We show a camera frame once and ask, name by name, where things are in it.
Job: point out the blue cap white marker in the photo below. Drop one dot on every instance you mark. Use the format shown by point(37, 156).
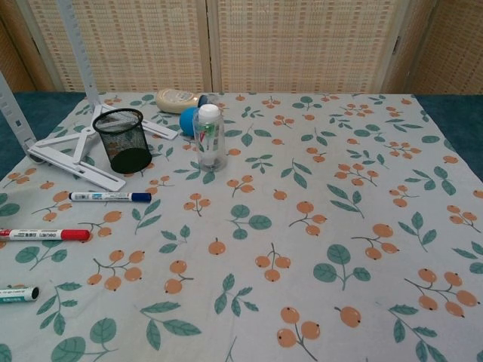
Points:
point(113, 196)

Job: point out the red cap white marker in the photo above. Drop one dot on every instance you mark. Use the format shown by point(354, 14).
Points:
point(45, 235)

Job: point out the black mesh pen holder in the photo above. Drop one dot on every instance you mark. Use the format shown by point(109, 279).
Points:
point(124, 145)

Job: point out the clear bottle white cap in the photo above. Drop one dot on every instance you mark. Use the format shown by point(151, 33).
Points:
point(208, 151)

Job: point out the floral fruit print tablecloth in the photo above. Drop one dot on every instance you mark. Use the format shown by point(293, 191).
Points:
point(264, 234)

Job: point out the blue ball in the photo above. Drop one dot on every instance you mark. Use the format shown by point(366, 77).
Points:
point(187, 120)

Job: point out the cream mayonnaise squeeze bottle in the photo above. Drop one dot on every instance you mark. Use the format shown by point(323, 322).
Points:
point(175, 100)

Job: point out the woven bamboo folding screen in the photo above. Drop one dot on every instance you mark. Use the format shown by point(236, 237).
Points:
point(302, 45)

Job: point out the white folding laptop stand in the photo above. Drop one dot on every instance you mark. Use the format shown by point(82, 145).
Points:
point(56, 143)

